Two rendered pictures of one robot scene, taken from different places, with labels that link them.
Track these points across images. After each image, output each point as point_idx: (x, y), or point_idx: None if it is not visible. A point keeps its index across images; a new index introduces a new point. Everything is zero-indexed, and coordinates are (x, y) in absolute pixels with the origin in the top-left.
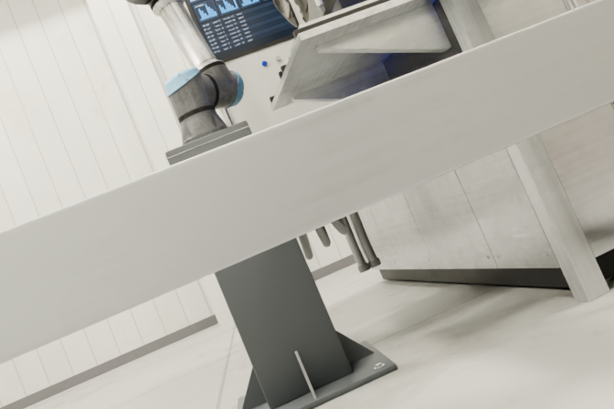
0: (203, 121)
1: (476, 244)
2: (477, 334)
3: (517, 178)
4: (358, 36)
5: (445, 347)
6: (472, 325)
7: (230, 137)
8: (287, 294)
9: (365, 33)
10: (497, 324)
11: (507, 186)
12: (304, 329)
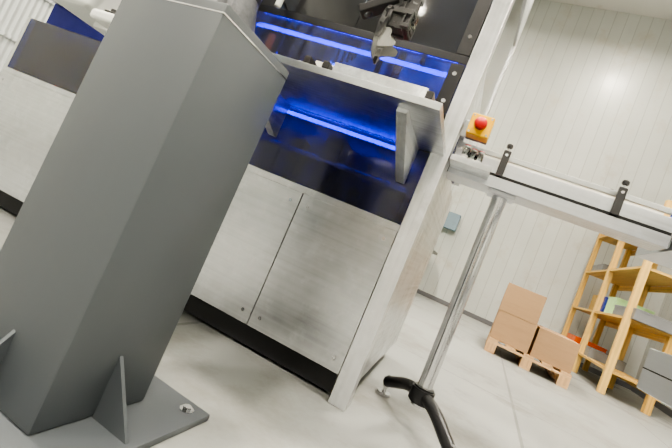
0: (253, 15)
1: (237, 291)
2: (263, 402)
3: (366, 299)
4: (410, 129)
5: (240, 406)
6: (237, 379)
7: (272, 71)
8: (170, 280)
9: (411, 132)
10: (272, 395)
11: (345, 294)
12: (150, 330)
